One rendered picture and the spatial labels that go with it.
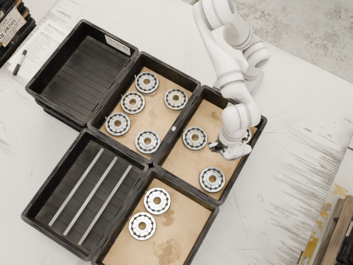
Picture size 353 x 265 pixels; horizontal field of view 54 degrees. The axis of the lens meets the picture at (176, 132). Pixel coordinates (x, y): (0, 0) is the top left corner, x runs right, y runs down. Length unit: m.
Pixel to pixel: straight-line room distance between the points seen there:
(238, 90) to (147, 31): 0.96
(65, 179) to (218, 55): 0.79
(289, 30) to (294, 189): 1.52
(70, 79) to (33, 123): 0.27
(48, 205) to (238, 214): 0.77
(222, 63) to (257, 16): 1.89
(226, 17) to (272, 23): 1.83
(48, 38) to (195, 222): 1.14
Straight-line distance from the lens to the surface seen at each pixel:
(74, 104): 1.54
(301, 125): 1.72
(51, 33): 1.91
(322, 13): 3.04
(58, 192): 1.45
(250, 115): 0.95
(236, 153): 1.10
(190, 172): 1.41
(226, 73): 0.97
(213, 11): 1.02
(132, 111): 1.46
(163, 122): 1.46
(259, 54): 1.39
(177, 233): 1.37
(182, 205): 1.38
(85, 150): 1.46
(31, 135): 1.69
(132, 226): 1.35
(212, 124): 1.47
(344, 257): 2.17
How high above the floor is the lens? 2.20
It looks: 71 degrees down
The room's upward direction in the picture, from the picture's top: 5 degrees clockwise
